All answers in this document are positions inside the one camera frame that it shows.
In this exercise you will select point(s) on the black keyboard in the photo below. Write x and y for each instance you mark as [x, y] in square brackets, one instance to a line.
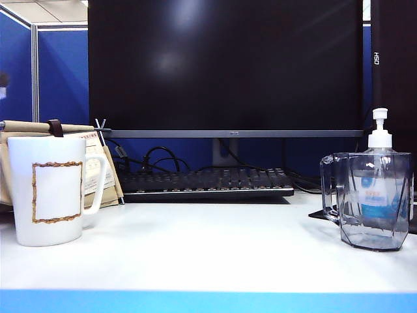
[202, 182]

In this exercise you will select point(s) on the white ceramic cup brown frame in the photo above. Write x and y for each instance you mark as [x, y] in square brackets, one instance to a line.
[26, 195]

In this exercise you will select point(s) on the black HSD monitor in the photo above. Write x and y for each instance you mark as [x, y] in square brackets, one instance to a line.
[397, 65]

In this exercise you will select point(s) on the clear hand sanitizer pump bottle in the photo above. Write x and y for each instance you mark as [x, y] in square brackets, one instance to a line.
[379, 137]

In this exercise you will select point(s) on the black mouse pad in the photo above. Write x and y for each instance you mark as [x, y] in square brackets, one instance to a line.
[316, 214]

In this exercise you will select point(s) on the black AOC monitor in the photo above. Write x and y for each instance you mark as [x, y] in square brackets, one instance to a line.
[228, 65]

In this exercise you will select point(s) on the grey monitor stand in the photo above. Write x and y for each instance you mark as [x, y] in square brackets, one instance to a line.
[224, 153]

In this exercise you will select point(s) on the grey partition post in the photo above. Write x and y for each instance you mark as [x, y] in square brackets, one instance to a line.
[34, 81]

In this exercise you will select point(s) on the transparent faceted plastic cup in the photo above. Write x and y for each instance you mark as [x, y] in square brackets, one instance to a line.
[352, 228]

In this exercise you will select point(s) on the kraft paper desk calendar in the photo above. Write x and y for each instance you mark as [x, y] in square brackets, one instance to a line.
[32, 128]

